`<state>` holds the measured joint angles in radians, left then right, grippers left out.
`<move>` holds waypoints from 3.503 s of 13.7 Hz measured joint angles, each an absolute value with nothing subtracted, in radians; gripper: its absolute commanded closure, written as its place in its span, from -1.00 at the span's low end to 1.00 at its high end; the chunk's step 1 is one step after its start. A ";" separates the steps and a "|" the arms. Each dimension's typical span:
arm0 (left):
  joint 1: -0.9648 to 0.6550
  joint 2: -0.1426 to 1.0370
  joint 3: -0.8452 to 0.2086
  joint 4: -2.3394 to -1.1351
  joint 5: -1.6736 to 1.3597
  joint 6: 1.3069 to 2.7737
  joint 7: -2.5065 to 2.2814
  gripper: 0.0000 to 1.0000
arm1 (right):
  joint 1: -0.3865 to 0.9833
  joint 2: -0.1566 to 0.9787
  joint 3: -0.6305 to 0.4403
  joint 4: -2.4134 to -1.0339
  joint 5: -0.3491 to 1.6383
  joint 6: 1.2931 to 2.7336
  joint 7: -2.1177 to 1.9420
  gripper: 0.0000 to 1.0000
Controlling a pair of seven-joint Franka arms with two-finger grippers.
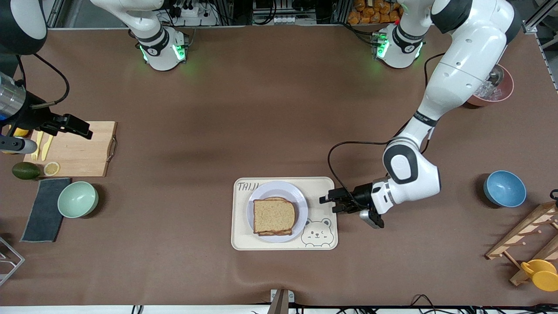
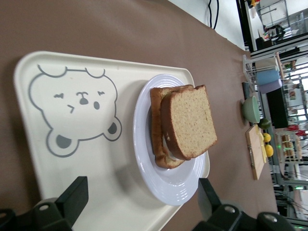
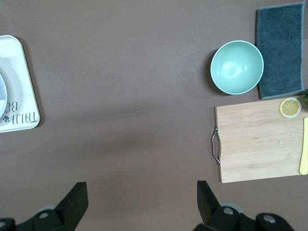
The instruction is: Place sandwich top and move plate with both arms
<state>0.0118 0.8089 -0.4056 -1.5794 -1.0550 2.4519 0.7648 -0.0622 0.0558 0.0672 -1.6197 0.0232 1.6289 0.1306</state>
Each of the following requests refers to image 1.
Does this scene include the metal wire basket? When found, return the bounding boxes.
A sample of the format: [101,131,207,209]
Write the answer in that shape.
[0,236,26,287]

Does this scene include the yellow plastic cup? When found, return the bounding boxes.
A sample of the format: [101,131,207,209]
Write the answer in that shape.
[520,259,558,292]

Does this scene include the pink bowl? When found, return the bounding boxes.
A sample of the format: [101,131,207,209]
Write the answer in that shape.
[466,65,515,107]

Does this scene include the wooden drying rack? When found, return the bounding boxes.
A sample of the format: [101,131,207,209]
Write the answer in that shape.
[485,201,558,287]

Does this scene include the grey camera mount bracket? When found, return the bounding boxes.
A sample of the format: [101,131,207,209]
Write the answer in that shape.
[267,289,295,314]

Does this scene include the clear ice cubes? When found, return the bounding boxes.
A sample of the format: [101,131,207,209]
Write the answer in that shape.
[474,78,498,99]

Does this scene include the plain brown bread slice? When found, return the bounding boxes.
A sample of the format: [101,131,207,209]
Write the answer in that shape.
[252,197,296,234]

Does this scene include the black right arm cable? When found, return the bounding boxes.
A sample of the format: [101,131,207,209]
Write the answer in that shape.
[15,52,70,109]

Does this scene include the dark grey cloth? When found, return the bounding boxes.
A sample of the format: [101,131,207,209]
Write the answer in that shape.
[20,177,71,243]

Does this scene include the blue bowl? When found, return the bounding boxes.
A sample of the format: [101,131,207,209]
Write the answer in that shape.
[483,170,527,208]

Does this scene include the green avocado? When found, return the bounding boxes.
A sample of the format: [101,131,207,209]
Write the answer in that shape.
[11,162,41,180]

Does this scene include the wooden cutting board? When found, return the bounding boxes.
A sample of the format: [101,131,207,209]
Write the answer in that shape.
[23,121,118,178]

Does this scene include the yellow plastic fork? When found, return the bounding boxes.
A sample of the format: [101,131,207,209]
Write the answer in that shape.
[31,131,46,161]

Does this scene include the mint green bowl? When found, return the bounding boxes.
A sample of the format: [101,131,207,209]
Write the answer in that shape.
[58,181,99,219]

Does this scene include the yellow plastic knife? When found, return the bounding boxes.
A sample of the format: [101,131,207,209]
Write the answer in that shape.
[41,134,55,161]

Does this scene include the bag of orange buns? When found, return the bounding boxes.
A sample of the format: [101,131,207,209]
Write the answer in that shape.
[347,0,437,25]

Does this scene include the white power strip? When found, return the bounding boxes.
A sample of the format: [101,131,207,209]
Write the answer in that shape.
[171,3,219,27]

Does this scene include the white round plate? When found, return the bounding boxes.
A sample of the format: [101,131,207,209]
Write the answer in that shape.
[246,181,309,244]

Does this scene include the cream bear print tray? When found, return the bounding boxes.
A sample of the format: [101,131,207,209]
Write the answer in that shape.
[231,177,339,251]

